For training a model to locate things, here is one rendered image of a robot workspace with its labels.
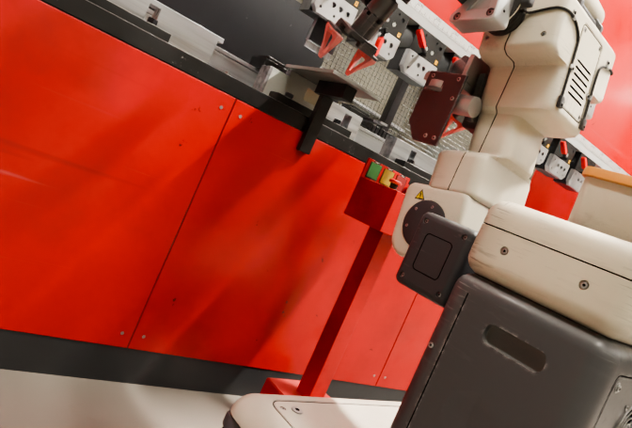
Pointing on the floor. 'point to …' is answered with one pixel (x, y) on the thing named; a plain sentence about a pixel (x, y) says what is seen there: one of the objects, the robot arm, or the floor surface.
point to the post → (393, 103)
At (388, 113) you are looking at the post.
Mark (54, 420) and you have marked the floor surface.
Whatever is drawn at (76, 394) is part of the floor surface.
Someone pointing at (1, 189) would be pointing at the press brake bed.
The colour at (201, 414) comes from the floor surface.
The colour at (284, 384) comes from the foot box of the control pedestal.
